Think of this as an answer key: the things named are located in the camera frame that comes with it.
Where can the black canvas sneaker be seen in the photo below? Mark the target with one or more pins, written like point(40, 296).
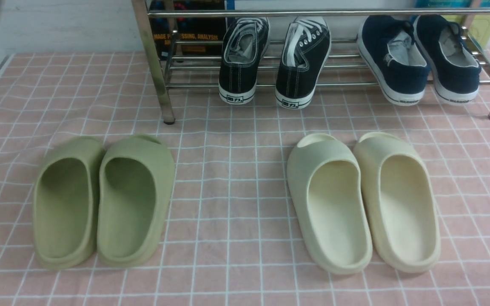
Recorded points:
point(307, 46)
point(244, 46)

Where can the cream slipper right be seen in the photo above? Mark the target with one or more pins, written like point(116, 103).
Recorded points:
point(399, 202)

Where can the cream slipper left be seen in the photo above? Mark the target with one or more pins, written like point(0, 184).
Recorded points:
point(324, 181)

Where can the cream slipper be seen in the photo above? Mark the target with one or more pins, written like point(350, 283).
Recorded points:
point(399, 202)
point(324, 181)

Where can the green slipper right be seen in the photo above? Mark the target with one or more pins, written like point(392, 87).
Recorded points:
point(136, 183)

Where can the green slipper left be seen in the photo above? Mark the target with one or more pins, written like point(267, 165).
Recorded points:
point(65, 203)

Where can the navy sneaker right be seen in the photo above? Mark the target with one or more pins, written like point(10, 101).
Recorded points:
point(455, 70)

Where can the navy sneaker left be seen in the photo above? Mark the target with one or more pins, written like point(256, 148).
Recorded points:
point(389, 48)

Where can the dark book behind rack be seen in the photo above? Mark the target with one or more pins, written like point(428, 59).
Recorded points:
point(189, 29)

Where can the navy sneaker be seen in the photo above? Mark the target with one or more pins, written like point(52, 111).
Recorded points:
point(389, 48)
point(455, 70)

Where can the green slipper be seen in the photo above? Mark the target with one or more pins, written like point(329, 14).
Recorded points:
point(136, 183)
point(65, 203)

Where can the yellow-green box behind rack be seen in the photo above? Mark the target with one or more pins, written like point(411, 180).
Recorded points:
point(480, 29)

